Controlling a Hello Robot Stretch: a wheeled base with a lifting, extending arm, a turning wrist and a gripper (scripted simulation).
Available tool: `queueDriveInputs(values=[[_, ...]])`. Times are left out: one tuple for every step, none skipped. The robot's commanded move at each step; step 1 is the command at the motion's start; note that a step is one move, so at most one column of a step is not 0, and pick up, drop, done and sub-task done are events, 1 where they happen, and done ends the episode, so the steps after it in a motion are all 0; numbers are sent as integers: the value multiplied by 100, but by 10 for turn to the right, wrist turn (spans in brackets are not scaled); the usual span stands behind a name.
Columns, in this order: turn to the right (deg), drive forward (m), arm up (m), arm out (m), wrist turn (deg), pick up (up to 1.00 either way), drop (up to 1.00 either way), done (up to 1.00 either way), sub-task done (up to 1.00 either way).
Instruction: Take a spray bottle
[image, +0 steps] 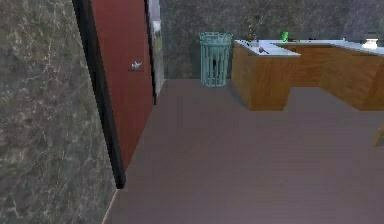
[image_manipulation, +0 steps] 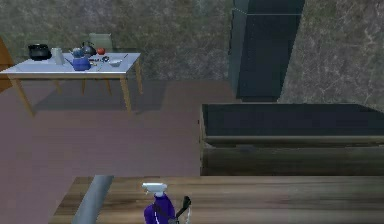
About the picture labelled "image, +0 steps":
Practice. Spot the small grey bottle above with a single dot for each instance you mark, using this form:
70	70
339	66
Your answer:
255	42

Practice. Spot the green spray bottle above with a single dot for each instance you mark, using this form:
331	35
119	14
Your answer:
284	36

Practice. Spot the teal slatted bin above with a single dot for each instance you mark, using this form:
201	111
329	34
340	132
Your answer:
215	60

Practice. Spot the wooden counter with pale top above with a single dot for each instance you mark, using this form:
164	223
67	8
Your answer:
266	80

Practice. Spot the brown round utensil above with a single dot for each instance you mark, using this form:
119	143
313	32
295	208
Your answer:
262	50

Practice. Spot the red room door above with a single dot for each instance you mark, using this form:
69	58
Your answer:
116	50

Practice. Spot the dark house plant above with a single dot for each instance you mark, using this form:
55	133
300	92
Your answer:
252	28

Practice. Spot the wooden furniture leg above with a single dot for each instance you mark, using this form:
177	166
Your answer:
380	135

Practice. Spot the white dish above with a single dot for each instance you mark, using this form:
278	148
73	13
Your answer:
370	44

